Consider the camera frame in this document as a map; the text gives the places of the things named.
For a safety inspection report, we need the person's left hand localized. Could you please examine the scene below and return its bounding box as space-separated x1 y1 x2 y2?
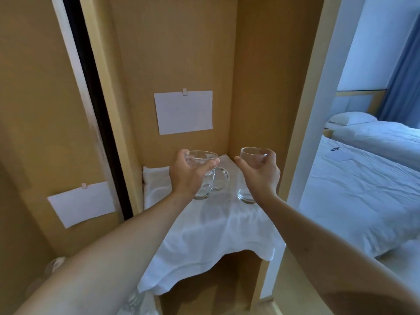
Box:
169 149 221 199

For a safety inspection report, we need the person's right hand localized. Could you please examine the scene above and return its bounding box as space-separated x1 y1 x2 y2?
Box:
234 149 281 204

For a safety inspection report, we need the clear glass tumbler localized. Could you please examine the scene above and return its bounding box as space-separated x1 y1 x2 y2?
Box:
237 147 270 205

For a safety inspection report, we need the clear glass mug with handle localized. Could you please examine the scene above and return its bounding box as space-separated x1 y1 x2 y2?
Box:
185 150 230 201

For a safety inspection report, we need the person's right forearm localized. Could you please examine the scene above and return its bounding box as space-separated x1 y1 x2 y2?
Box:
254 193 420 315

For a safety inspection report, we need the person's left forearm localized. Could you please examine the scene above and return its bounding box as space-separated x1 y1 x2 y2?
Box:
14 191 194 315

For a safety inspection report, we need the white paper sheet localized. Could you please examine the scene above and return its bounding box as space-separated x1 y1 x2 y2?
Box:
47 181 117 229
154 90 214 136

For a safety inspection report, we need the white cloth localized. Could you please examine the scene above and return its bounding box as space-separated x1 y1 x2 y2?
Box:
137 154 288 296

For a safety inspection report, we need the white pillow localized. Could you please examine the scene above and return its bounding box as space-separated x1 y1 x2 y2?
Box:
328 111 378 126

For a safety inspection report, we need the bed with white duvet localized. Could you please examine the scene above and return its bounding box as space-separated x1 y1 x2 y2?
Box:
325 120 420 162
298 134 420 258

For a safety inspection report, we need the wooden cabinet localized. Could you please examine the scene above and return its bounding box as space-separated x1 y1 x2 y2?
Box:
0 0 342 315

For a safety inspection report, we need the wooden headboard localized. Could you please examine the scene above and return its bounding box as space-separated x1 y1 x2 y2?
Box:
331 89 388 117

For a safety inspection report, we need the clear glass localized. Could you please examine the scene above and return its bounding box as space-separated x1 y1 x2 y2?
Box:
117 289 145 315
26 256 67 294

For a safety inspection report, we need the blue curtain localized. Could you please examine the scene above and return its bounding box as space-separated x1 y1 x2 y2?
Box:
377 0 420 129

